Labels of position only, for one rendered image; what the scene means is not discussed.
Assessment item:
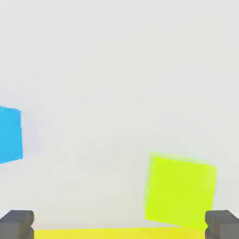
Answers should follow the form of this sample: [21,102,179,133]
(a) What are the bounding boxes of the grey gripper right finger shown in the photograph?
[204,210,239,239]

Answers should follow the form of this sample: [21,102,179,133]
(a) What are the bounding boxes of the large yellow box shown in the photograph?
[34,226,206,239]

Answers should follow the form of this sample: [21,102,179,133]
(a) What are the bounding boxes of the small blue cube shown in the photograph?
[0,105,23,164]

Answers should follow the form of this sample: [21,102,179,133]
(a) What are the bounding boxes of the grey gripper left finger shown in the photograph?
[0,210,35,239]

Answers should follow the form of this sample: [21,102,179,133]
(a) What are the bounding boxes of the small lime cube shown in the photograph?
[144,152,218,231]

